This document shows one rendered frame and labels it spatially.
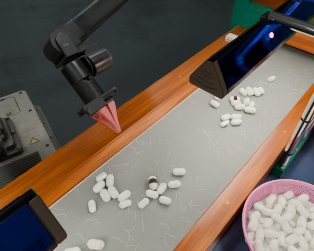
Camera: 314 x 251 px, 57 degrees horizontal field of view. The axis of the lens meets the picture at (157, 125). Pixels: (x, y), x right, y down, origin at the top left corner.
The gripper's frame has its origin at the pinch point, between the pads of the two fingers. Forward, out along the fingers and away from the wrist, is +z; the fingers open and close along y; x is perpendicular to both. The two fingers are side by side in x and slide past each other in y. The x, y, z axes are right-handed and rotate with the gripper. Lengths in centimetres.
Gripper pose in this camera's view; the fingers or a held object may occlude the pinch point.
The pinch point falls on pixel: (117, 129)
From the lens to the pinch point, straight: 73.8
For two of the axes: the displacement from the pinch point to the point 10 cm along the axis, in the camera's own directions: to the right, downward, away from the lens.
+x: -4.7, 2.3, 8.5
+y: 6.7, -5.4, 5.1
